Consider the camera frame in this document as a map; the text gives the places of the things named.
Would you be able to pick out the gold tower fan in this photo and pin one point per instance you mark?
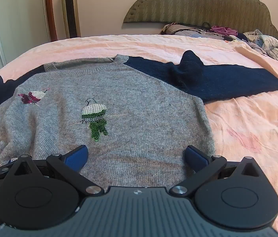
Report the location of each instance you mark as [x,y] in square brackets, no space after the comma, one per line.
[70,9]

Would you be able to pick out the magenta cloth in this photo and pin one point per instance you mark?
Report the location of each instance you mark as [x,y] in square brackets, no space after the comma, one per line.
[225,31]

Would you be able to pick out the pink bed sheet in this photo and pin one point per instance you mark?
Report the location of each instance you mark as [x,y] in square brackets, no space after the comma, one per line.
[252,128]

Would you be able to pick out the brown wooden door frame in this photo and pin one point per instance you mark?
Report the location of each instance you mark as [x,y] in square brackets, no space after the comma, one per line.
[50,9]

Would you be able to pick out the grey sweater with navy sleeves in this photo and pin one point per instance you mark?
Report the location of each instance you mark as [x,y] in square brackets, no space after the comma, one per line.
[129,103]

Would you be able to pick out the striped pillow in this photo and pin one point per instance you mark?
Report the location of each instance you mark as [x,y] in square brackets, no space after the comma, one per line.
[178,30]

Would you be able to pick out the white wardrobe door flower decals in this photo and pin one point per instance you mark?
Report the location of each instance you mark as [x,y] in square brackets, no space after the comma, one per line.
[20,17]

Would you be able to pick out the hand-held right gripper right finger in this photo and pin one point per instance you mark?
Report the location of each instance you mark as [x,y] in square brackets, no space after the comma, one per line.
[195,158]

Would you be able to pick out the olive padded headboard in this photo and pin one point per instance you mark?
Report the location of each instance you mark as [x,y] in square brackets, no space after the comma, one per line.
[203,2]

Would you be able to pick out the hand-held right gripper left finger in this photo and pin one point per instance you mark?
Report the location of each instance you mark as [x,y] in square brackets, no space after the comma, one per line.
[77,157]

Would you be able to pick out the dark navy cloth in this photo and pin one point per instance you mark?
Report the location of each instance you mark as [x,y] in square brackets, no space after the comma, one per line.
[240,37]

